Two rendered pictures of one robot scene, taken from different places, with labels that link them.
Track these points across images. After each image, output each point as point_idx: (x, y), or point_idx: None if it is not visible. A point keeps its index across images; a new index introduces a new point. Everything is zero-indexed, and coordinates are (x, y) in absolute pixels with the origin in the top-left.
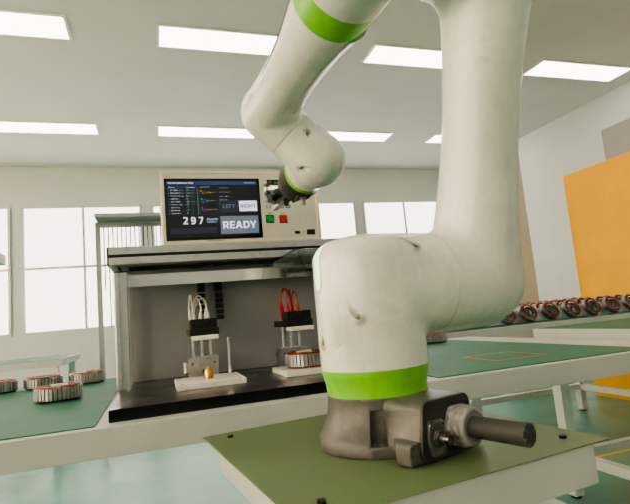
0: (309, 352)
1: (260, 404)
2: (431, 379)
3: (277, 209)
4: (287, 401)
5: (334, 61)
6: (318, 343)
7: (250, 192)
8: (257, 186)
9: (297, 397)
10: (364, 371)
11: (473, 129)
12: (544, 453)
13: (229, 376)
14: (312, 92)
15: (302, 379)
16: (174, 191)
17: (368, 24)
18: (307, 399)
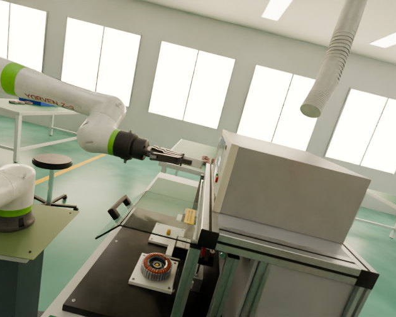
0: (145, 257)
1: (109, 236)
2: (54, 309)
3: (197, 168)
4: (102, 241)
5: (36, 100)
6: (225, 304)
7: (222, 151)
8: (224, 148)
9: (105, 247)
10: None
11: None
12: None
13: (162, 239)
14: (67, 106)
15: (123, 253)
16: (220, 142)
17: (7, 92)
18: (97, 247)
